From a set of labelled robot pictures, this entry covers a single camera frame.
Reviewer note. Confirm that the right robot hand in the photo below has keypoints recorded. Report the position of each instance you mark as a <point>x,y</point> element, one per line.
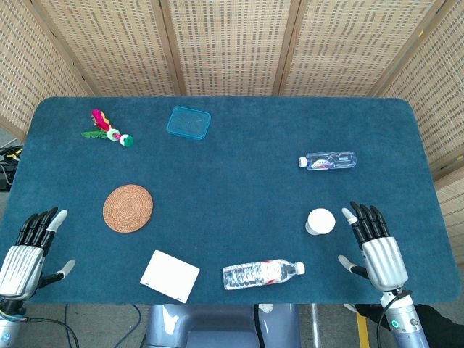
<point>386,261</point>

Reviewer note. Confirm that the large clear water bottle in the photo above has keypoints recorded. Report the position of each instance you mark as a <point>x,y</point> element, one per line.
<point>253,275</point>

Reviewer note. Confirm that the small clear water bottle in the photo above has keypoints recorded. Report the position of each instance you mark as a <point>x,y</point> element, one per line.
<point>328,161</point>

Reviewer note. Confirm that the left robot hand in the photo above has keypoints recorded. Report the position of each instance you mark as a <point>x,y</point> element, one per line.
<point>21,268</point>

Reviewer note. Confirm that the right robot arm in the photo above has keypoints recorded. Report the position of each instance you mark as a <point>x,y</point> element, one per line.
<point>407,326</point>

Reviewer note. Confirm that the white paper cup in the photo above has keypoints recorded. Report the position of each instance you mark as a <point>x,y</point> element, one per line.
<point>320,221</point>

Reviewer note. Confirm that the blue felt table cover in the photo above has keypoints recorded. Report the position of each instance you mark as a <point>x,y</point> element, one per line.
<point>232,188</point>

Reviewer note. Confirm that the colourful feather shuttlecock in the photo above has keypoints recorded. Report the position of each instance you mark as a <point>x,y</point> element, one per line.
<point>112,134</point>

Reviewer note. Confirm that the white flat square box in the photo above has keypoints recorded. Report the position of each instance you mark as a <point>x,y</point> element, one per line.
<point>169,276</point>

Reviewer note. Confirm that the black and yellow equipment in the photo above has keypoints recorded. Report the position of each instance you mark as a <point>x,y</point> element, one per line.
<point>9,166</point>

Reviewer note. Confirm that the round woven rattan coaster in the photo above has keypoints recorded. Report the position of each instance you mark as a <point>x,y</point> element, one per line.
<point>128,208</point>

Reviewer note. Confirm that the woven bamboo folding screen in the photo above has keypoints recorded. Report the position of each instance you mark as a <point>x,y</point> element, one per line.
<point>232,47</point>

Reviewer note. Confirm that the teal plastic container lid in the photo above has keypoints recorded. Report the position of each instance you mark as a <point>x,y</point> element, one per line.
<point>188,123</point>

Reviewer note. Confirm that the grey-blue robot torso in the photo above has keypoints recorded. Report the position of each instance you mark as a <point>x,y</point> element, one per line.
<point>217,326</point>

